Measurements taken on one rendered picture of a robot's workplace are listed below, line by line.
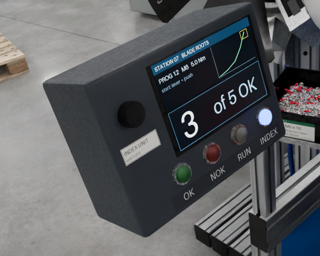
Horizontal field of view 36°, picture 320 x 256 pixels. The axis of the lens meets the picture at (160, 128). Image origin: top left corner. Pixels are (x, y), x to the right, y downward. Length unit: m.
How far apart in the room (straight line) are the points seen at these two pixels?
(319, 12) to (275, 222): 0.45
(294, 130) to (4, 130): 2.30
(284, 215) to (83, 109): 0.51
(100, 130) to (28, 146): 2.42
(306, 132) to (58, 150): 1.88
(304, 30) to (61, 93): 0.87
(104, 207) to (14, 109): 2.79
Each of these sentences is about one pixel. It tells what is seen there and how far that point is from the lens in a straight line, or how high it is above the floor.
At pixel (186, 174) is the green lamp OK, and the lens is 0.57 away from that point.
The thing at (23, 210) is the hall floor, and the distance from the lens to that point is 2.47.
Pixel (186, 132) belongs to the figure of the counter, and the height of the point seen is 1.16.
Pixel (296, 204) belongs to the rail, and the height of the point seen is 0.84.
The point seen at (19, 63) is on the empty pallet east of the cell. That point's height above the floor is 0.09.
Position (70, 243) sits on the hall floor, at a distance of 2.21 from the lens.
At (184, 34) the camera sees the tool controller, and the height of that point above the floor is 1.25.
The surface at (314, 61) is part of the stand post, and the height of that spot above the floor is 0.68.
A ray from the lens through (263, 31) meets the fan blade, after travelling 1.29.
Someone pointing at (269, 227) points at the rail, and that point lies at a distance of 0.91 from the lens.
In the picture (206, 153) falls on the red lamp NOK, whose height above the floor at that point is 1.12.
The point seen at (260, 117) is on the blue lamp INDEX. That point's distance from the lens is 0.66.
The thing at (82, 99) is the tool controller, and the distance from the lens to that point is 0.52.
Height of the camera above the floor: 1.47
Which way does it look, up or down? 32 degrees down
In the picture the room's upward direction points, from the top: 10 degrees counter-clockwise
